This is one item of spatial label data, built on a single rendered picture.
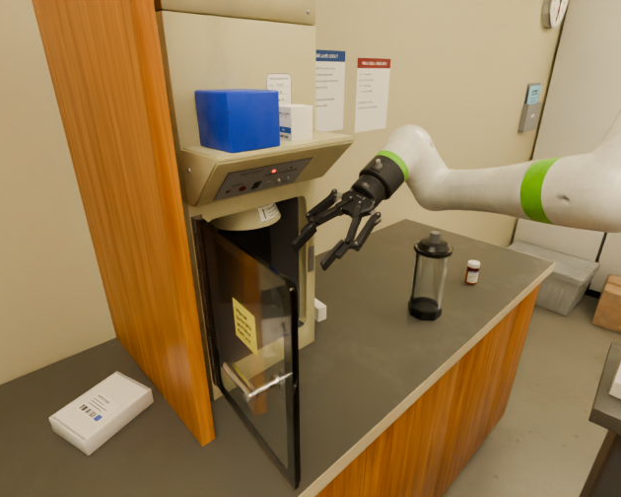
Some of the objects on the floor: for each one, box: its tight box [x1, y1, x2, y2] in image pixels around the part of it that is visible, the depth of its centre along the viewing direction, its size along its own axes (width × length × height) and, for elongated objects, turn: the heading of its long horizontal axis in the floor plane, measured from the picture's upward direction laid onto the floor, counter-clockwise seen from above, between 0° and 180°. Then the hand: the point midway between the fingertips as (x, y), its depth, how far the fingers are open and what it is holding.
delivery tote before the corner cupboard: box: [507, 241, 600, 317], centre depth 305 cm, size 61×44×33 cm
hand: (315, 248), depth 84 cm, fingers open, 7 cm apart
